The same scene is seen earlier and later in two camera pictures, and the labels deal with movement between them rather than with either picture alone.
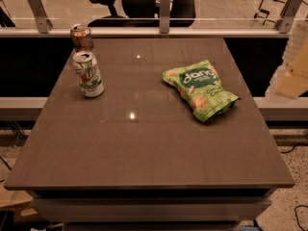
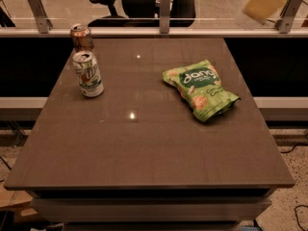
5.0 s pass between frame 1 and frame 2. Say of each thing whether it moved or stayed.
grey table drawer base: stayed
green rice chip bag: stayed
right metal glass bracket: stayed
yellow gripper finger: moved
